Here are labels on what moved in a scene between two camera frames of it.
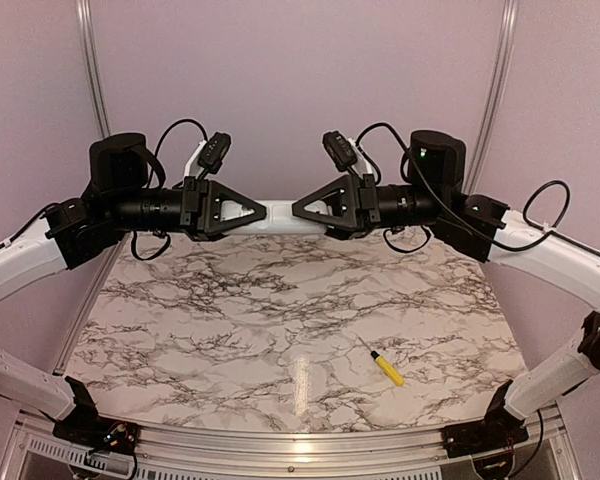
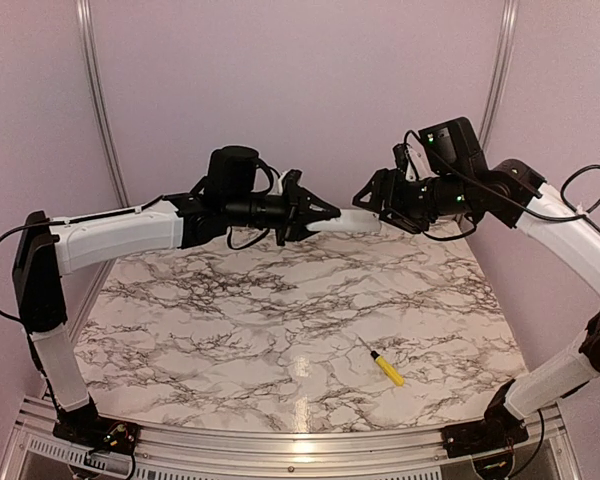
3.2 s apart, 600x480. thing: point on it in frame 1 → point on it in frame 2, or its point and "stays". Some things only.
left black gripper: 193,205 → 298,211
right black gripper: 360,212 → 384,181
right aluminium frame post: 495,96 stays
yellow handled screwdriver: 385,366 stays
